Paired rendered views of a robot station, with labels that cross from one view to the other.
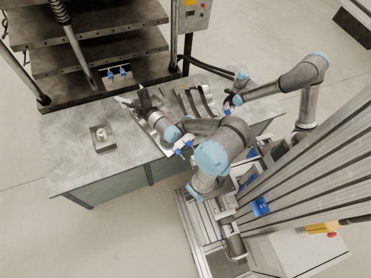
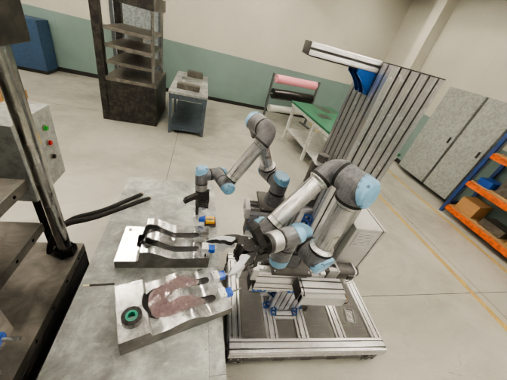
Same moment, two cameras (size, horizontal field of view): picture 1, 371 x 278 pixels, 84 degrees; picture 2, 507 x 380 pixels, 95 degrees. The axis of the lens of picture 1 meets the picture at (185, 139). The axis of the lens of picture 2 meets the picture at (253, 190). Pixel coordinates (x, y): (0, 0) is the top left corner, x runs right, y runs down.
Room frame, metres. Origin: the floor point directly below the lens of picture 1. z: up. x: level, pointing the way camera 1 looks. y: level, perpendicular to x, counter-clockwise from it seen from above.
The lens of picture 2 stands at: (0.52, 0.75, 2.01)
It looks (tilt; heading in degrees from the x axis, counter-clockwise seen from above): 34 degrees down; 282
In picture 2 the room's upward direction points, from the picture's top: 16 degrees clockwise
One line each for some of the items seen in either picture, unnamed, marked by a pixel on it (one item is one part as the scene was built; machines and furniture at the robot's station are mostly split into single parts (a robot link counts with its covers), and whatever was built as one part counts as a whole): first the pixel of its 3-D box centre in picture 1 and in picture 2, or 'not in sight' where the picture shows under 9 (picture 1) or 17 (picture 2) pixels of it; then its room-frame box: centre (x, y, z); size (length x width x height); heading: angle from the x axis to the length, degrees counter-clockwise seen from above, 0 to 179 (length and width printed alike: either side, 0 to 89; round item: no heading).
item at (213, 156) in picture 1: (208, 171); (333, 225); (0.32, -0.12, 1.41); 0.15 x 0.12 x 0.55; 142
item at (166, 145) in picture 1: (169, 138); (278, 250); (0.50, 0.08, 1.33); 0.11 x 0.08 x 0.11; 142
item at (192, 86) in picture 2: not in sight; (189, 99); (3.45, -3.91, 0.46); 1.90 x 0.70 x 0.92; 120
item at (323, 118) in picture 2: not in sight; (329, 140); (0.30, -4.23, 0.51); 2.40 x 1.13 x 1.02; 124
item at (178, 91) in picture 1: (197, 103); (166, 242); (1.12, -0.06, 0.87); 0.50 x 0.26 x 0.14; 31
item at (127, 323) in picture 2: not in sight; (131, 317); (0.95, 0.38, 0.93); 0.08 x 0.08 x 0.04
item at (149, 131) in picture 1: (161, 125); (176, 300); (0.86, 0.20, 0.86); 0.50 x 0.26 x 0.11; 48
